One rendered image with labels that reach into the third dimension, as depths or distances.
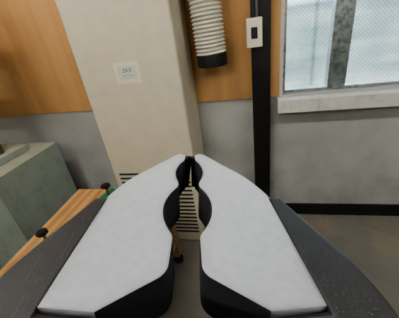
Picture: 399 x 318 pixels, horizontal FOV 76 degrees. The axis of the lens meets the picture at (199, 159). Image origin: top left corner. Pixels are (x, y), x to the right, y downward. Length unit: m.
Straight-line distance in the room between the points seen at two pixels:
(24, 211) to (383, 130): 2.11
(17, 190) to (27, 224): 0.22
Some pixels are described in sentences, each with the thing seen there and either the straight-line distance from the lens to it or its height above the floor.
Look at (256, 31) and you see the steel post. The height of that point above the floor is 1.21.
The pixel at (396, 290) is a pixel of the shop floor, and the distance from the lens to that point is 1.73.
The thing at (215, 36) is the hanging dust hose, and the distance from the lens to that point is 1.33.
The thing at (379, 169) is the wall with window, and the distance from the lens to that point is 1.91.
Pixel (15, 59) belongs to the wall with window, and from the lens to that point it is 2.08.
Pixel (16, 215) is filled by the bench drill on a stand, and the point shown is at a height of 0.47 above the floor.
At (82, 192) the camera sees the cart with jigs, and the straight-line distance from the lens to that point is 1.59.
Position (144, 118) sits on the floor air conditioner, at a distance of 1.38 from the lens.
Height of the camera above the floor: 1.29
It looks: 28 degrees down
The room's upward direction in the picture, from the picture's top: 8 degrees counter-clockwise
